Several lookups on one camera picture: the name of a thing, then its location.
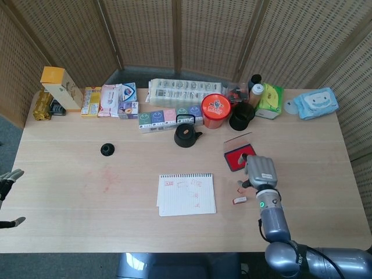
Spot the white-capped brown drink bottle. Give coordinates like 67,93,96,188
249,83,264,108

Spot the black round small part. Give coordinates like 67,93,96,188
100,143,116,158

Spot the translucent round lid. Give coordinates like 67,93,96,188
284,99,300,115

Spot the dark grey small rack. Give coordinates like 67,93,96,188
49,99,67,116

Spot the tall cream and yellow box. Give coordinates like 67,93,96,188
40,66,84,113

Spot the small purple box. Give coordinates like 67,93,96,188
117,101,140,120

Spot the gold foil pack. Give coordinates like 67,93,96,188
32,89,55,121

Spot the orange lidded tub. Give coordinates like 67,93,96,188
201,93,233,129

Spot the black mesh pen cup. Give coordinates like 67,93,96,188
228,102,256,131

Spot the clear plastic box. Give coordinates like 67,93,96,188
226,82,250,103

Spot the yellow snack box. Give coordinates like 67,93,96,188
80,86,103,119

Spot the white spiral notebook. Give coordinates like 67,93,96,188
156,173,217,217

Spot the blue and white box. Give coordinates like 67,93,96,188
119,82,137,103

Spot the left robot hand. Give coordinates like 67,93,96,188
0,169,26,230

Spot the dark bottle black cap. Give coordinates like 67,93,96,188
247,74,263,91

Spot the colourful tissue multipack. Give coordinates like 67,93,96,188
137,105,205,135

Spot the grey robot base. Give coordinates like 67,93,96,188
116,252,242,279

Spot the green tissue pack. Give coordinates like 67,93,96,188
255,83,285,120

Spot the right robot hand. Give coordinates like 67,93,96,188
237,152,278,192

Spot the clear-wrapped paper towel pack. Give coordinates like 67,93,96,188
146,78,227,108

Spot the blue wet wipes pack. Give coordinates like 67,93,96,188
292,87,340,120

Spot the black teapot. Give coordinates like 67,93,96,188
173,114,203,148

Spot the wicker folding screen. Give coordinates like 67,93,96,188
0,0,372,242

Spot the red ink pad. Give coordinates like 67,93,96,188
223,132,257,172

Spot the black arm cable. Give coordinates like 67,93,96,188
257,219,351,279

